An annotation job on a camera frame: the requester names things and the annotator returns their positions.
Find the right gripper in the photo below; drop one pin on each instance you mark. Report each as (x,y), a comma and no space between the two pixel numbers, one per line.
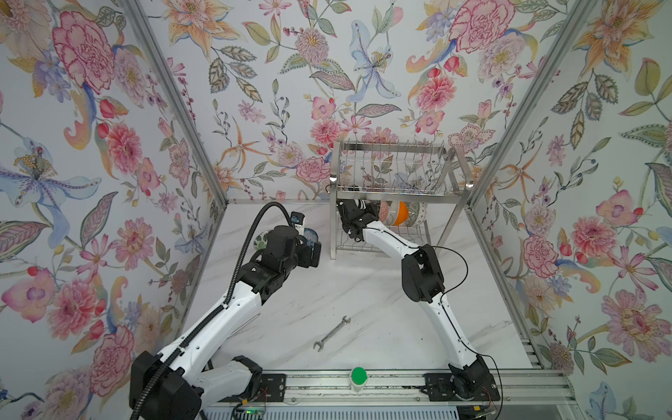
(371,209)

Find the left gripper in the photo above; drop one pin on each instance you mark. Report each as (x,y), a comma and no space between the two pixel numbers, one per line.
(307,259)

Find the orange white bowl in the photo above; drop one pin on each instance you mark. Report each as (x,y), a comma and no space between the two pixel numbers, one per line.
(399,213)

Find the green geometric pattern bowl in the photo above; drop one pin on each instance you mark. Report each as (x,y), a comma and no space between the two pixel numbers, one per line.
(417,213)

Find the green leaf pattern bowl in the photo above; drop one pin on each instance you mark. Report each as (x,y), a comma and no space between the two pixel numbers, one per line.
(261,242)

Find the red pattern bowl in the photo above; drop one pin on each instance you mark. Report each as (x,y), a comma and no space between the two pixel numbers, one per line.
(376,208)

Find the black floral pattern bowl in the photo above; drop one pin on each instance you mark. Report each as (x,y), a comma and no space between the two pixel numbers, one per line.
(384,212)

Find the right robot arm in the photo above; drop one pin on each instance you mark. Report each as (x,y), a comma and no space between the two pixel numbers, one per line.
(422,281)

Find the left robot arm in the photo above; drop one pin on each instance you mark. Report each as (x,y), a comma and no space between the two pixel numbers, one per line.
(250,288)

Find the steel two-tier dish rack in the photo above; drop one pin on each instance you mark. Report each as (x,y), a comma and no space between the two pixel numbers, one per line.
(438,175)

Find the blue floral bowl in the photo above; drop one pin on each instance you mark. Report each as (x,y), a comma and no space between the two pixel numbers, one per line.
(312,237)

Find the steel open-end wrench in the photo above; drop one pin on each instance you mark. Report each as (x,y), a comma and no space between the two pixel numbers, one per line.
(319,345)

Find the green emergency stop button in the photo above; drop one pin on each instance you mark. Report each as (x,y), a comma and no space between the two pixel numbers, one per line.
(358,379)

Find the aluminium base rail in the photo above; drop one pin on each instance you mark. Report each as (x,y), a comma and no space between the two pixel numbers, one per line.
(172,394)

